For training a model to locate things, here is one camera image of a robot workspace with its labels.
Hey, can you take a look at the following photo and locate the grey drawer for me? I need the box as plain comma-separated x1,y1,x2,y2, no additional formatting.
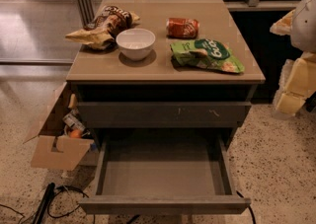
80,136,251,215
78,102,251,128

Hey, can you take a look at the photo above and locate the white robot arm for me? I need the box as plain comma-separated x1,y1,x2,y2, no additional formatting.
270,0,316,117

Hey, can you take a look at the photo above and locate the grey top drawer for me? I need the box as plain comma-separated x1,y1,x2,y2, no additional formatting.
78,102,251,128

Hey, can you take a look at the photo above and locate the grey drawer cabinet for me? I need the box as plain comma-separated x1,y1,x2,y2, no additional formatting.
67,0,265,140

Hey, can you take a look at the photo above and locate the green chip bag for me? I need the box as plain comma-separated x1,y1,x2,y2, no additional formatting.
170,38,245,74

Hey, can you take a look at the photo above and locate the orange soda can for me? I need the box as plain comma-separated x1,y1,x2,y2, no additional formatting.
166,18,199,38

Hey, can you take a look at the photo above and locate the white ceramic bowl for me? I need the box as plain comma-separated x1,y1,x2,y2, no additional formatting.
116,28,156,61

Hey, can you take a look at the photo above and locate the brown chip bag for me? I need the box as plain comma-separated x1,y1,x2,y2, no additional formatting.
65,6,140,50

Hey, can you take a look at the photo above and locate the orange fruit in box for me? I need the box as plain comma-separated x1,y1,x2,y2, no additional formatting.
70,129,82,138

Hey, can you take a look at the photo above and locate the small can in box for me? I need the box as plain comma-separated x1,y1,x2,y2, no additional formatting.
62,113,85,131

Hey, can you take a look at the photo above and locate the open cardboard box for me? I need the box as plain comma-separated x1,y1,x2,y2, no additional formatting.
25,82,99,171

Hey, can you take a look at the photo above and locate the black bar on floor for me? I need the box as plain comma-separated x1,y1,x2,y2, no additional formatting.
32,183,55,224

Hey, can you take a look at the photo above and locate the black floor cable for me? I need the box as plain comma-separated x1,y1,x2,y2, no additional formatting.
0,185,97,224

